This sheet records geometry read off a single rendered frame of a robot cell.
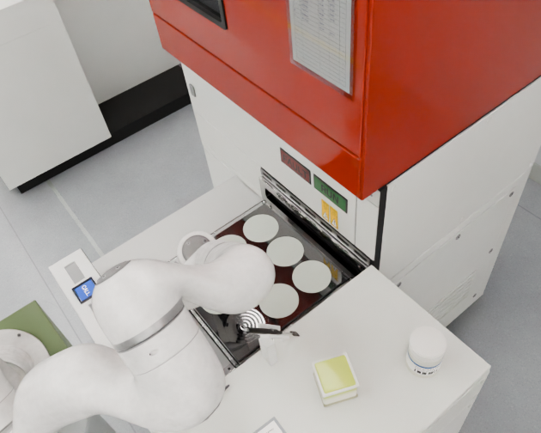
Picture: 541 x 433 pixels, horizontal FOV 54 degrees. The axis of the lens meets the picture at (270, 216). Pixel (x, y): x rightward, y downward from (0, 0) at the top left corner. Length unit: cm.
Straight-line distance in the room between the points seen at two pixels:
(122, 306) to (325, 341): 64
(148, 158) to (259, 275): 247
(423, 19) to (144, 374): 68
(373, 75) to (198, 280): 44
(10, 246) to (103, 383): 233
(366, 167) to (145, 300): 54
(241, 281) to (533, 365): 179
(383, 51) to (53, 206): 247
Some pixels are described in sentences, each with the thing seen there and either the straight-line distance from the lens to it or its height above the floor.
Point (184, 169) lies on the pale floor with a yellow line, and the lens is 302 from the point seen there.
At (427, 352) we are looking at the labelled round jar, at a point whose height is 106.
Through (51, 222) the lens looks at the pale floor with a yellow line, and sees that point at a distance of 304.
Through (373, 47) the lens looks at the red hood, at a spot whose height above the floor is 157.
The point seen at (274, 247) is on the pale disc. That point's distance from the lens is 143.
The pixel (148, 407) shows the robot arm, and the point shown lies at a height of 140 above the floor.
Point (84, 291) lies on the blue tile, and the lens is 141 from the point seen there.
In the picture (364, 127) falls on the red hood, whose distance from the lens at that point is 96.
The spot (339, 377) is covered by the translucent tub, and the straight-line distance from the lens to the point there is 109.
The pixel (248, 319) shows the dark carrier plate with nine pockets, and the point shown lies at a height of 90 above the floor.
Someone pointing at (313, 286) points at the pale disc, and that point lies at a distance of 135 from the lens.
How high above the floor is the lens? 204
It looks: 49 degrees down
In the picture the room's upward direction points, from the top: 9 degrees counter-clockwise
